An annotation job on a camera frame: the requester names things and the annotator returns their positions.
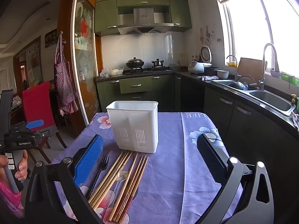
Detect white plastic utensil holder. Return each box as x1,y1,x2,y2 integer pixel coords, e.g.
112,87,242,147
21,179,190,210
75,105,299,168
106,101,159,154

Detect frosted sliding glass door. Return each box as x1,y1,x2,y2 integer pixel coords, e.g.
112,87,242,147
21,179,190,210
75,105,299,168
70,0,103,126

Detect tall steel faucet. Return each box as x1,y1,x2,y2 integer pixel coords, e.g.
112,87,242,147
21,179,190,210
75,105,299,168
258,43,280,91

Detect kitchen window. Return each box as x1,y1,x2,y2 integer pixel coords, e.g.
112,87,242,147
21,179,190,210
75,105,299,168
222,0,299,73

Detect purple floral tablecloth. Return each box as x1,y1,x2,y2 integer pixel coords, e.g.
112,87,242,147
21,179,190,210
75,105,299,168
50,112,242,224

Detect white rice cooker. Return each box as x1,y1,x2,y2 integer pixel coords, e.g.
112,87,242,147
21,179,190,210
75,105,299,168
188,46,212,74

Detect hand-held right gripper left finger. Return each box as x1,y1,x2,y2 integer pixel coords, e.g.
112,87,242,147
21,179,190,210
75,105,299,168
24,134,105,224

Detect steel double sink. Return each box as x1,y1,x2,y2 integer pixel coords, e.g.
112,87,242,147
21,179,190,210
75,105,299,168
211,79,297,116

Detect yellow pump bottle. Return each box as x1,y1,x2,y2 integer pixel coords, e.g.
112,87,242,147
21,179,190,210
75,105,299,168
291,94,299,112

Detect black inner cooker pot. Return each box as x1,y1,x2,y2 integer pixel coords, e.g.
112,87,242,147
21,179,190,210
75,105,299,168
204,66,220,76

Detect pile of wooden chopsticks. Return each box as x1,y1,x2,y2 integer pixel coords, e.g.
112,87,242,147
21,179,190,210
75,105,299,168
87,151,149,223

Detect black gas stove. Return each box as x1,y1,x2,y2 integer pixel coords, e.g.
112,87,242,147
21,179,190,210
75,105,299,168
126,66,172,75

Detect clear plastic spoon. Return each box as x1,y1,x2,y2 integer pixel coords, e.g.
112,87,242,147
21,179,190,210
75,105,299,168
101,170,128,223

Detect green wall cabinets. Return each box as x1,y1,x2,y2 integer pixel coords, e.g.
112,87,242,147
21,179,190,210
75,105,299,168
95,0,192,36

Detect white plastic bag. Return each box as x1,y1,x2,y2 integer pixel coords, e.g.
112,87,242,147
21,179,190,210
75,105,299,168
100,66,124,77

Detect dark framed picture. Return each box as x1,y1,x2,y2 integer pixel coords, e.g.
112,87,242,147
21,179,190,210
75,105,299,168
44,29,58,48

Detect black wok with lid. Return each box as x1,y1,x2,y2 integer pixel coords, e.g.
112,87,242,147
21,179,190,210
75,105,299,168
126,57,145,69

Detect dark green sink cabinet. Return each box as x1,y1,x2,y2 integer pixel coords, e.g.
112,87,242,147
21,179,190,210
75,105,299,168
174,73,299,215

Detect wooden cutting board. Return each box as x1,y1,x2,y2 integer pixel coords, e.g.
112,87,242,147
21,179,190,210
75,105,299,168
238,57,268,82

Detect black plastic fork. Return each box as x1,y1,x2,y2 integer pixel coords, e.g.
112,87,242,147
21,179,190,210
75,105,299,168
85,155,110,200

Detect green base cabinet with drawers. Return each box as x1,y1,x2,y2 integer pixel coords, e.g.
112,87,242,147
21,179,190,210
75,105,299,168
96,73,175,112

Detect crumpled dish cloth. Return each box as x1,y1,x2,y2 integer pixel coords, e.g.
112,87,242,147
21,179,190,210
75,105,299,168
196,75,218,82

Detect cooking oil bottle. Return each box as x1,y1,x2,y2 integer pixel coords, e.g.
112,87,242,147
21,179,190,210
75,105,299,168
179,52,188,72

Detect red covered chair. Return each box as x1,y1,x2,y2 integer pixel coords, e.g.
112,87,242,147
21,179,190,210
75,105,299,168
21,81,68,164

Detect small steel faucet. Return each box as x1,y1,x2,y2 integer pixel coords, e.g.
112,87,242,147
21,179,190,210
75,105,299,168
226,55,241,82

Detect dark stone countertop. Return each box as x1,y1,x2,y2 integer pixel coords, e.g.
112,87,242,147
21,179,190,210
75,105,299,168
95,69,299,133

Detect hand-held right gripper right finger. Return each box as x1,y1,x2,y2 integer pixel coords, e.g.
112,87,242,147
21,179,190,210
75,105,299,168
197,133,275,224

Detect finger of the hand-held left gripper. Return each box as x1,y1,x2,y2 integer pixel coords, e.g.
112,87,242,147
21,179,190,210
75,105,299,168
25,119,45,130
35,126,58,143

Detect dark wok with wire handle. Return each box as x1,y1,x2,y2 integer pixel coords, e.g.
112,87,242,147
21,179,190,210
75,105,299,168
228,76,257,91

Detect person's left hand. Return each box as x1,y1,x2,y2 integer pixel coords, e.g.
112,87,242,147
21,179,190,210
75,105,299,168
0,149,28,185

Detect green hanging basket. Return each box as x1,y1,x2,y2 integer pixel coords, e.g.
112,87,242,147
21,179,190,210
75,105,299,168
280,72,299,85

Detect wall hooks with utensils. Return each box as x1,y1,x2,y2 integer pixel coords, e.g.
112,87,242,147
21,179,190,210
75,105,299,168
198,27,222,45

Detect steel range hood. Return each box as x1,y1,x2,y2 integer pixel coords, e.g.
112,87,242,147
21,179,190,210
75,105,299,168
117,7,174,36

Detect wall scroll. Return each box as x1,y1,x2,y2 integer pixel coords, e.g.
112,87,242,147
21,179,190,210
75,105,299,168
26,37,42,84

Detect checked apron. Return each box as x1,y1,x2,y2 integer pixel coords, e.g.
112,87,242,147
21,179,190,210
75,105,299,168
54,31,78,116

